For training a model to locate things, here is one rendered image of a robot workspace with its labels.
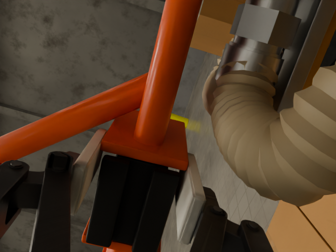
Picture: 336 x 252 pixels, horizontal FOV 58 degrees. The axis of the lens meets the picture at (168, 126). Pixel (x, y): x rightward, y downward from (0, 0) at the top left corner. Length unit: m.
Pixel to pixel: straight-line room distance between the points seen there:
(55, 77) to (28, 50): 1.17
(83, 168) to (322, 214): 0.86
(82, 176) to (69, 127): 0.08
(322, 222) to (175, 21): 0.84
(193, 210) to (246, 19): 0.12
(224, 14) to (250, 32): 1.68
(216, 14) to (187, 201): 1.74
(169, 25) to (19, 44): 10.94
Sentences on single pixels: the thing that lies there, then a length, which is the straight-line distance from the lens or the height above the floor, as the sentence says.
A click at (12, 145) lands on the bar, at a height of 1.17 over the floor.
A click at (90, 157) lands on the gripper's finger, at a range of 0.18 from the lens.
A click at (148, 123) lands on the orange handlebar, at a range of 0.20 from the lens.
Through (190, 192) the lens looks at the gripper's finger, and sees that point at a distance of 0.17.
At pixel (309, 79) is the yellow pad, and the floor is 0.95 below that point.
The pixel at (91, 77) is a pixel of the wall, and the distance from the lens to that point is 10.49.
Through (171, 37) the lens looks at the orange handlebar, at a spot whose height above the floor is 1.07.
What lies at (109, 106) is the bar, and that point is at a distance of 0.22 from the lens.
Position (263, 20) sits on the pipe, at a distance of 0.21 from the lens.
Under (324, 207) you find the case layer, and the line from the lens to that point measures 0.97.
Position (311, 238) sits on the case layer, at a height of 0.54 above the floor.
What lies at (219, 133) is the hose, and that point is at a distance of 0.18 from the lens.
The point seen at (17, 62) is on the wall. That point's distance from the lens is 11.37.
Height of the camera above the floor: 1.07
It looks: 4 degrees down
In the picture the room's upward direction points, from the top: 74 degrees counter-clockwise
